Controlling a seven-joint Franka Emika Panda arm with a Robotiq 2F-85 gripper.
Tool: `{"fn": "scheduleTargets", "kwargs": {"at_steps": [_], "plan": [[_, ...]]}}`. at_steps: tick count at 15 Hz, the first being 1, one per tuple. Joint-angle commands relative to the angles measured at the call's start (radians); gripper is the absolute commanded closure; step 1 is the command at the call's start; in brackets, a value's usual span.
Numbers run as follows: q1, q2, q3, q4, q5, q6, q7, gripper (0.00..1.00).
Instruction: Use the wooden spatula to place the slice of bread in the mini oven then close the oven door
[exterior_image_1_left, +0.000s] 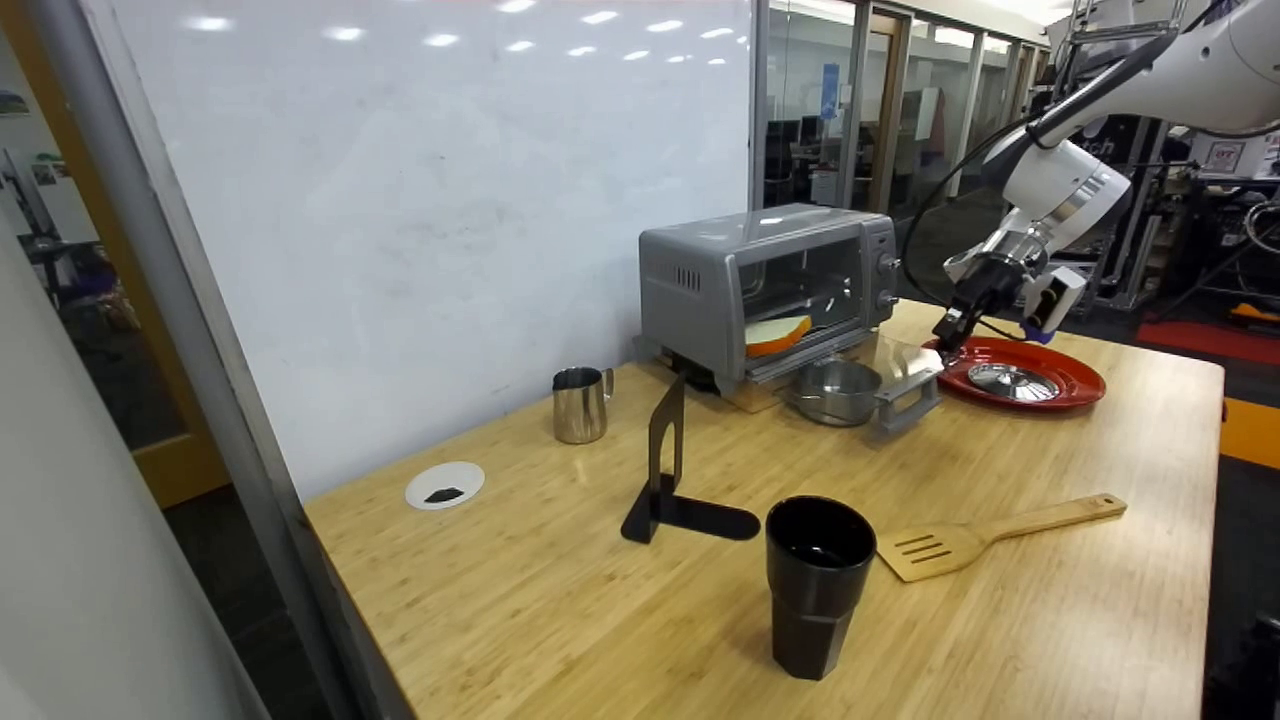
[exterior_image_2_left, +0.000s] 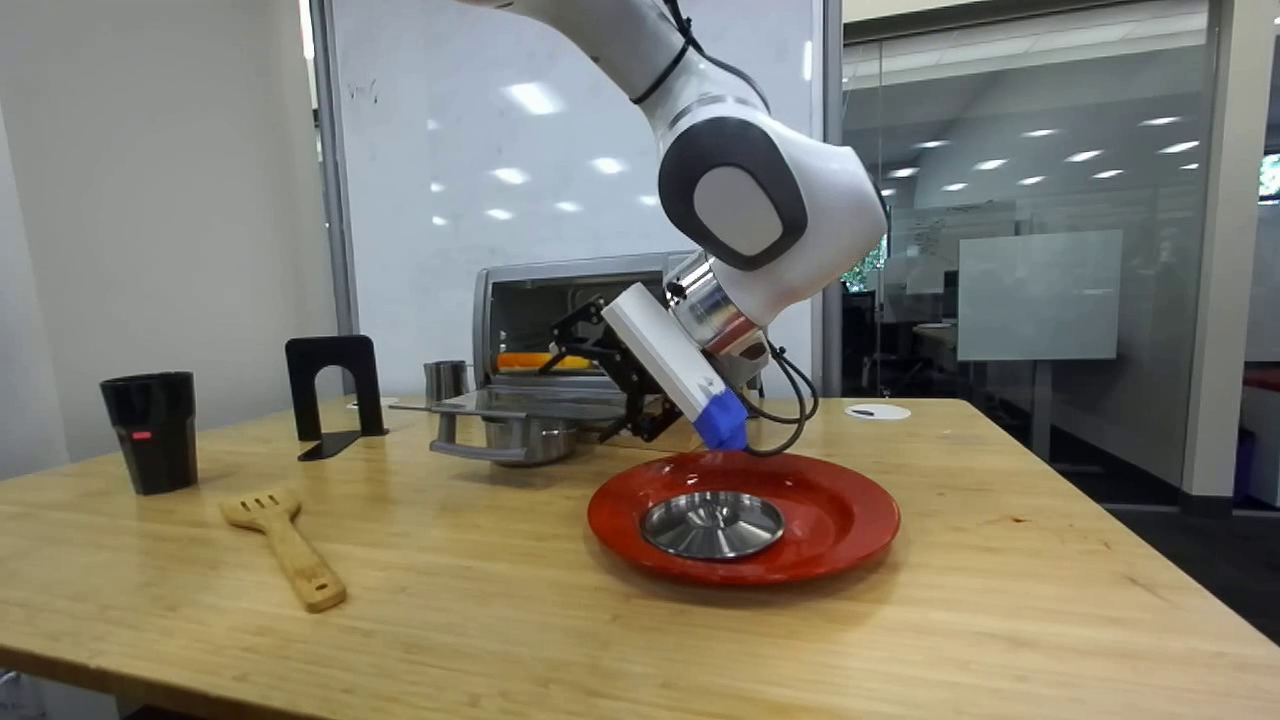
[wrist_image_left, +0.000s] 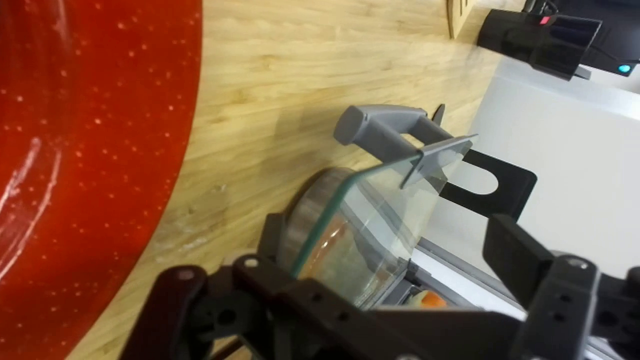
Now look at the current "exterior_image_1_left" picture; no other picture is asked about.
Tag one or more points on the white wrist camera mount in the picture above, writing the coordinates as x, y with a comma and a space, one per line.
1063, 300

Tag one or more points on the grey metal frame post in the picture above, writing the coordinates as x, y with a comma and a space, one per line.
202, 304

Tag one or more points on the grey mini toaster oven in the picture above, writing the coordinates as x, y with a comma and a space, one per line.
703, 285

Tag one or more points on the round steel lid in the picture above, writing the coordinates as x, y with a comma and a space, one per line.
1010, 384

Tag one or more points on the red round plate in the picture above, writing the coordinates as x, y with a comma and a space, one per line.
1067, 380

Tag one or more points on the black plastic cup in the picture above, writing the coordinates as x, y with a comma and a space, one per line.
819, 602

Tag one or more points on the wooden slotted spatula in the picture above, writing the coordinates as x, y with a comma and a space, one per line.
934, 551

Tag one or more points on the large white whiteboard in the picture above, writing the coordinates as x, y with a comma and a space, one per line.
403, 202

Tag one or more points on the black equipment rack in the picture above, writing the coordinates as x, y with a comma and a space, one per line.
1135, 227

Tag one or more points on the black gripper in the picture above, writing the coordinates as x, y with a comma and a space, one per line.
992, 285

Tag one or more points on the small steel milk pitcher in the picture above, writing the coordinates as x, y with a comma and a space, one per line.
583, 411

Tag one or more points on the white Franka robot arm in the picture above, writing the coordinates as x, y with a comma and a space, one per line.
1174, 74

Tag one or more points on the black metal stand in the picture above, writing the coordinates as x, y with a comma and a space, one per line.
666, 441

